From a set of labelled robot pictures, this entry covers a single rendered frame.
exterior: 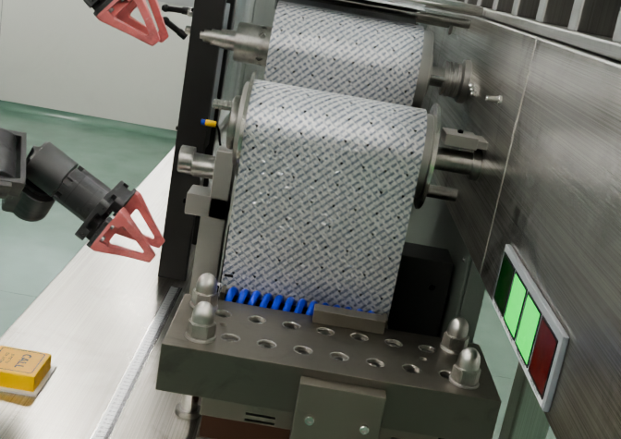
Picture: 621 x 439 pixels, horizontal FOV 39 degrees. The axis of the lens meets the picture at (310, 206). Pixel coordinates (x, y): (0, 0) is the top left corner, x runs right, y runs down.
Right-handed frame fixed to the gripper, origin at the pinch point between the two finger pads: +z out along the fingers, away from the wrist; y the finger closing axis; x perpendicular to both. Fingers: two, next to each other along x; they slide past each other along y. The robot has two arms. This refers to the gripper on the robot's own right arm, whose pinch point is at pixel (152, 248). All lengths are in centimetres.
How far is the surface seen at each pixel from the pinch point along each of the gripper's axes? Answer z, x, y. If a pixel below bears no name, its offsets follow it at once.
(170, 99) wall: -44, -128, -552
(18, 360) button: -4.6, -19.2, 10.8
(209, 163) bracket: -1.1, 11.9, -8.3
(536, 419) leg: 64, 11, -14
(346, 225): 18.0, 19.4, -0.3
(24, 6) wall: -173, -142, -551
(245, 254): 10.3, 7.5, 0.1
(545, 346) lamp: 30, 32, 41
